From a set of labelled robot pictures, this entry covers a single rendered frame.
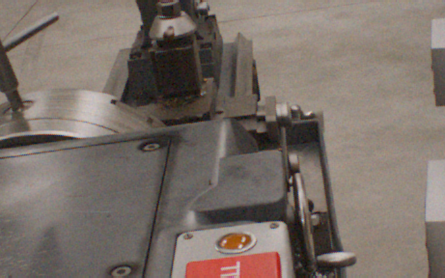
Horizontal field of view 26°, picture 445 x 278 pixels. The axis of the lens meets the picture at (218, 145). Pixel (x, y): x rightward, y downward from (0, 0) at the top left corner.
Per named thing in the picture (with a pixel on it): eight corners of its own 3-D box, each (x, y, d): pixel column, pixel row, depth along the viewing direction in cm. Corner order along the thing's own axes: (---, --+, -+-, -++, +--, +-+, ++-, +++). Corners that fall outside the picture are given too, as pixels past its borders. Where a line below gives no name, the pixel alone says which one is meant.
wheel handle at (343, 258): (358, 268, 169) (356, 255, 168) (312, 274, 170) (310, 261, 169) (356, 261, 172) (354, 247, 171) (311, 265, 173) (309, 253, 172)
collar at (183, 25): (195, 37, 158) (192, 18, 157) (147, 43, 159) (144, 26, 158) (198, 22, 166) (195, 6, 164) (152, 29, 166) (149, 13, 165)
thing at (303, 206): (329, 299, 171) (313, 180, 161) (271, 306, 172) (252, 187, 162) (319, 226, 195) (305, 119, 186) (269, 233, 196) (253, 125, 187)
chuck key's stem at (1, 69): (28, 127, 107) (-14, 31, 103) (41, 126, 106) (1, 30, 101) (14, 137, 106) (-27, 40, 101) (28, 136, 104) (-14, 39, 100)
